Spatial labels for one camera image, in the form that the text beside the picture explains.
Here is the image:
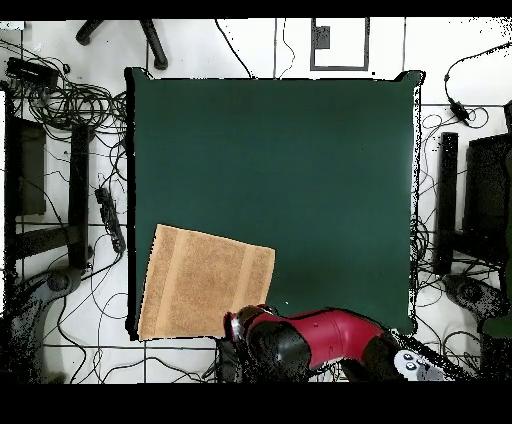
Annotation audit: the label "orange terry towel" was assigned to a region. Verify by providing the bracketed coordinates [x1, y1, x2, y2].
[137, 223, 276, 342]

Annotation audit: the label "dark green table cloth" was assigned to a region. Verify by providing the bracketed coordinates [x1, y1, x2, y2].
[124, 66, 426, 341]

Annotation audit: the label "black power strip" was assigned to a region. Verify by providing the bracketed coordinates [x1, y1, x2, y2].
[94, 186, 127, 255]

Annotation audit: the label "black round device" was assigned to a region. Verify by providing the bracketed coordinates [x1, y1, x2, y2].
[45, 266, 84, 295]

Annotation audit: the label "black floor equipment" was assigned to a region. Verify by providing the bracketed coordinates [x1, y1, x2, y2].
[441, 273, 509, 321]

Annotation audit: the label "black tripod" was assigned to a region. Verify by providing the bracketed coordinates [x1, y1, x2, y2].
[75, 18, 169, 71]

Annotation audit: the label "dark grey floor plate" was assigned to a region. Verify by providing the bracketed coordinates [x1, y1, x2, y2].
[312, 25, 332, 50]

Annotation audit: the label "black power adapter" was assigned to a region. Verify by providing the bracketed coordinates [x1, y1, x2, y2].
[448, 97, 472, 126]

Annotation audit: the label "black box device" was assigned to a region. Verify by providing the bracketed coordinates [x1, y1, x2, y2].
[5, 56, 60, 88]

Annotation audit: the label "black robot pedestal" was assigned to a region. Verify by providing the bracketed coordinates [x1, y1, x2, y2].
[215, 337, 247, 383]

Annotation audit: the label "black metal frame stand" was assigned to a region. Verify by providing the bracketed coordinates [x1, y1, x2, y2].
[2, 81, 95, 281]
[433, 99, 512, 277]

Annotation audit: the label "tangled black cables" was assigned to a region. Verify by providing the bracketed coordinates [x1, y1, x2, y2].
[0, 39, 129, 161]

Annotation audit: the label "grey floor frame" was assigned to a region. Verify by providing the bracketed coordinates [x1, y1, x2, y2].
[310, 17, 370, 72]

